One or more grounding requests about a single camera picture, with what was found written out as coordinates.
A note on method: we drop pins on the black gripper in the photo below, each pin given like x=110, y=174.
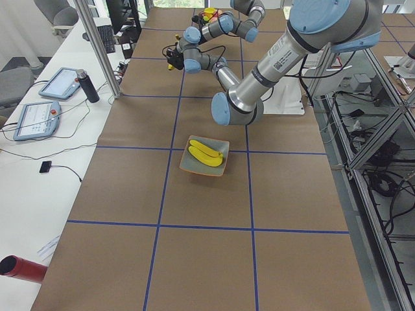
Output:
x=175, y=61

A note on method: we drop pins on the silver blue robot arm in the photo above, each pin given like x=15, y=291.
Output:
x=345, y=25
x=217, y=24

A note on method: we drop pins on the brown wicker basket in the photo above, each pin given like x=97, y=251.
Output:
x=210, y=14

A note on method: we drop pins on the grey plate with orange rim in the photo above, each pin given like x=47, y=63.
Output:
x=191, y=164

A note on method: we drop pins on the black computer monitor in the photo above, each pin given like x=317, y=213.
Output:
x=120, y=13

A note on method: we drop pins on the black keyboard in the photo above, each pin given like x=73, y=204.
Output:
x=107, y=38

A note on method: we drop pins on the blue teach pendant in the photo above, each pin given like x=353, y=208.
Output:
x=38, y=120
x=62, y=85

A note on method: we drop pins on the small black device on table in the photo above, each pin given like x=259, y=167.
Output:
x=45, y=167

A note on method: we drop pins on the red cylinder bottle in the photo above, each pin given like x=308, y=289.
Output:
x=19, y=268

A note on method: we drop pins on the aluminium frame post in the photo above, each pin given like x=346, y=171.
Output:
x=97, y=45

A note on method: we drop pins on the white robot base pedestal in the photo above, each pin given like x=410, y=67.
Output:
x=285, y=97

